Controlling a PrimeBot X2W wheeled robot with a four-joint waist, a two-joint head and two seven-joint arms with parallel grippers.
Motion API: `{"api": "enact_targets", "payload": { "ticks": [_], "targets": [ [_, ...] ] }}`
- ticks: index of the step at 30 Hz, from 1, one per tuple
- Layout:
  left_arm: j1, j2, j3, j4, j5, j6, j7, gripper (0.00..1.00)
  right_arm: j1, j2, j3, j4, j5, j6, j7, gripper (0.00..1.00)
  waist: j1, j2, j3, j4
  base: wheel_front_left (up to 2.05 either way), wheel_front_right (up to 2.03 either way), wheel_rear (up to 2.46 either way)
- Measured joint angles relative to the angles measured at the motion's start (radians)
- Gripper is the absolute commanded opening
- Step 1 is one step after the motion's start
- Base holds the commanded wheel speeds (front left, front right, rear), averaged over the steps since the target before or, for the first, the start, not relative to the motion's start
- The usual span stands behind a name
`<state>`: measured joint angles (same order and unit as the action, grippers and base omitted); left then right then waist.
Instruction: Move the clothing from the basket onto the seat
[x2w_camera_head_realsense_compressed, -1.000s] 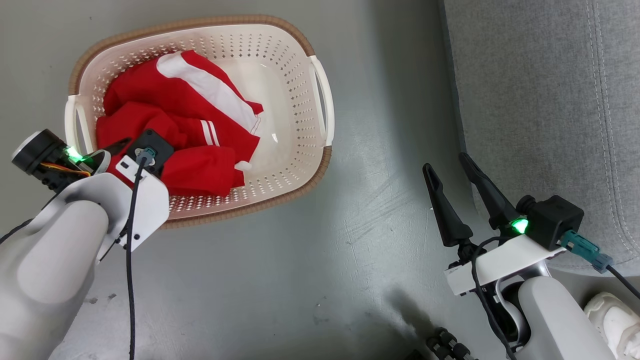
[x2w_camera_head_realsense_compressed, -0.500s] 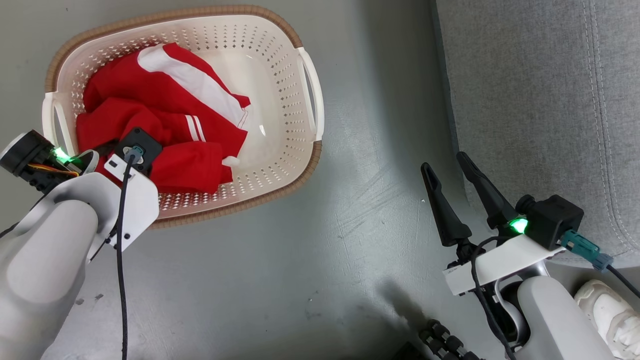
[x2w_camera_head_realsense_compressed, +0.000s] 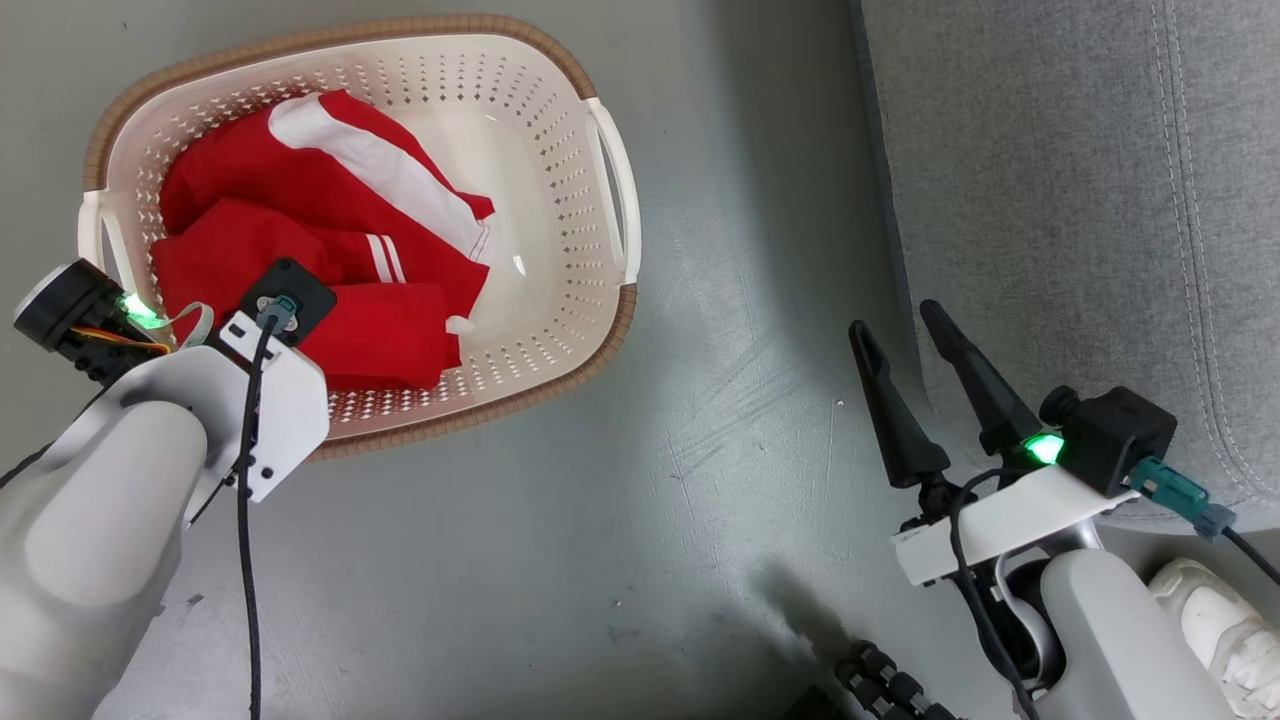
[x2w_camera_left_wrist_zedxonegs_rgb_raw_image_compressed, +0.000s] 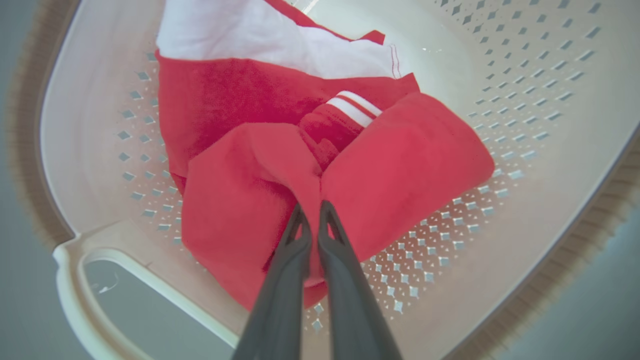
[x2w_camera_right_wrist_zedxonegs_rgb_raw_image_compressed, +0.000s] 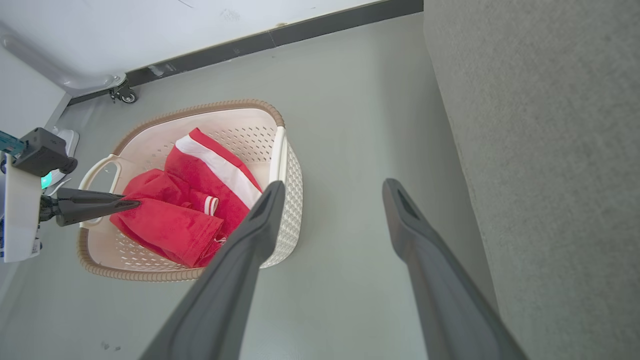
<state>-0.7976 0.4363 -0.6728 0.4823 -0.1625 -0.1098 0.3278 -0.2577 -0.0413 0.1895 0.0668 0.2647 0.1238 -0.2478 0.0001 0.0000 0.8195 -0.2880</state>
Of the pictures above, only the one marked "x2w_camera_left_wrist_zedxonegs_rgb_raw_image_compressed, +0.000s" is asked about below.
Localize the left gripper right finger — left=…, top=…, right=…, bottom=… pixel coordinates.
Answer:
left=318, top=200, right=403, bottom=360

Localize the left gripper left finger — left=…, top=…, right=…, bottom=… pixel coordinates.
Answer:
left=232, top=202, right=312, bottom=360

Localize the plain red garment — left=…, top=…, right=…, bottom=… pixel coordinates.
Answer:
left=181, top=92, right=496, bottom=312

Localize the red and white garment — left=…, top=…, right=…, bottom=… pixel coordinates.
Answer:
left=156, top=0, right=421, bottom=193

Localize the cream perforated laundry basket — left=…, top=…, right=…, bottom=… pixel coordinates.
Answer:
left=7, top=0, right=640, bottom=360

